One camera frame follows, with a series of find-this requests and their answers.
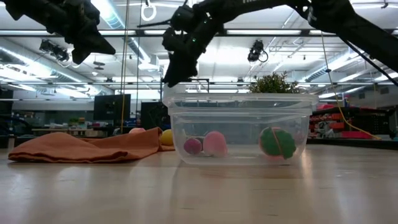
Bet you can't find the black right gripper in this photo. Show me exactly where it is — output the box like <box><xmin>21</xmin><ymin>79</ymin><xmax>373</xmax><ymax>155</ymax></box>
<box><xmin>161</xmin><ymin>2</ymin><xmax>223</xmax><ymax>88</ymax></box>

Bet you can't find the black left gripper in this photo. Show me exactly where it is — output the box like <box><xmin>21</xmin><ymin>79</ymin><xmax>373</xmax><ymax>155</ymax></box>
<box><xmin>0</xmin><ymin>0</ymin><xmax>116</xmax><ymax>65</ymax></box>

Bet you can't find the toy cherry pair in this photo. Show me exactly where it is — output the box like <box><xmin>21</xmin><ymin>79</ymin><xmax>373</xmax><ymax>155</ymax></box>
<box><xmin>183</xmin><ymin>137</ymin><xmax>205</xmax><ymax>156</ymax></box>

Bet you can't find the pink plush produce toy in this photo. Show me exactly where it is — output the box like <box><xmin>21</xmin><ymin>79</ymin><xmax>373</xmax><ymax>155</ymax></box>
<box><xmin>202</xmin><ymin>130</ymin><xmax>228</xmax><ymax>158</ymax></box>

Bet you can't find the orange toy carrot green top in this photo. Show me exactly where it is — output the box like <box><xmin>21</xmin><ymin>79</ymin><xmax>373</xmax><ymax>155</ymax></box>
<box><xmin>259</xmin><ymin>126</ymin><xmax>297</xmax><ymax>160</ymax></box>

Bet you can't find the clear plastic tupperware container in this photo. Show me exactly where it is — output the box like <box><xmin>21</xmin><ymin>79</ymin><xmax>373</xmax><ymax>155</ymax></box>
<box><xmin>162</xmin><ymin>84</ymin><xmax>320</xmax><ymax>166</ymax></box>

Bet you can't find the black computer monitor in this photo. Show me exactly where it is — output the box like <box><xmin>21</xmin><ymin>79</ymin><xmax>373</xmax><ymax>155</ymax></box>
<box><xmin>141</xmin><ymin>101</ymin><xmax>171</xmax><ymax>130</ymax></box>
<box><xmin>93</xmin><ymin>93</ymin><xmax>131</xmax><ymax>121</ymax></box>

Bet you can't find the yellow toy lemon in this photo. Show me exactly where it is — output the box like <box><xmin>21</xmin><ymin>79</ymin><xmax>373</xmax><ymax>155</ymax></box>
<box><xmin>160</xmin><ymin>129</ymin><xmax>174</xmax><ymax>146</ymax></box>

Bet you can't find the small green potted plant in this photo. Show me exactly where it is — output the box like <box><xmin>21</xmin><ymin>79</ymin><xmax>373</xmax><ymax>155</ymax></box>
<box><xmin>248</xmin><ymin>71</ymin><xmax>307</xmax><ymax>95</ymax></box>

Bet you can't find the orange cloth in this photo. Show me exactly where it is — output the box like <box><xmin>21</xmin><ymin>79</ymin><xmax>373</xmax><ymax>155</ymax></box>
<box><xmin>8</xmin><ymin>126</ymin><xmax>175</xmax><ymax>164</ymax></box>

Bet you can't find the shelf with red bins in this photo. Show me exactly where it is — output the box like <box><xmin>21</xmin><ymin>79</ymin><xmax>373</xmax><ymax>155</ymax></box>
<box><xmin>309</xmin><ymin>104</ymin><xmax>398</xmax><ymax>141</ymax></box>

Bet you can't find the ceiling mounted black camera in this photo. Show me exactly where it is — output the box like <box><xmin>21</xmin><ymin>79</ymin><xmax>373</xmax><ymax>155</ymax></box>
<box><xmin>39</xmin><ymin>39</ymin><xmax>71</xmax><ymax>62</ymax></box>
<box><xmin>247</xmin><ymin>39</ymin><xmax>269</xmax><ymax>63</ymax></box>

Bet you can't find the white hanging cable loop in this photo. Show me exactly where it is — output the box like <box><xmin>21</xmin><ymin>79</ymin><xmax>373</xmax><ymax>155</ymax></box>
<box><xmin>141</xmin><ymin>0</ymin><xmax>157</xmax><ymax>22</ymax></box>

